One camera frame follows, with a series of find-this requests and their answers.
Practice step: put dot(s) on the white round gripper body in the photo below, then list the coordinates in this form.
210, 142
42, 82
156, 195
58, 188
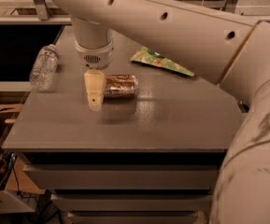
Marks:
94, 57

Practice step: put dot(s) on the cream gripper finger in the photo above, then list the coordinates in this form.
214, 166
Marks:
95, 83

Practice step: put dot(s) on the orange soda can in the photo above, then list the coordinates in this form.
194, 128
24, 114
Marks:
120, 86

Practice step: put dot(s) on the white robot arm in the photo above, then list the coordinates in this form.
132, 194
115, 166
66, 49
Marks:
225, 49

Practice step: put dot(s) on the green snack bag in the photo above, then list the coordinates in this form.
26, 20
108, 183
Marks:
150, 57

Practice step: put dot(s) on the clear plastic water bottle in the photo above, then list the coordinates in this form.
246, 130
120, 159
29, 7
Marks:
44, 68

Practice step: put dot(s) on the grey drawer cabinet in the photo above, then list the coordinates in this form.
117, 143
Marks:
153, 159

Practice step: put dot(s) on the cardboard box left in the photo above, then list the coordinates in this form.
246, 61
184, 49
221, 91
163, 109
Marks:
18, 194

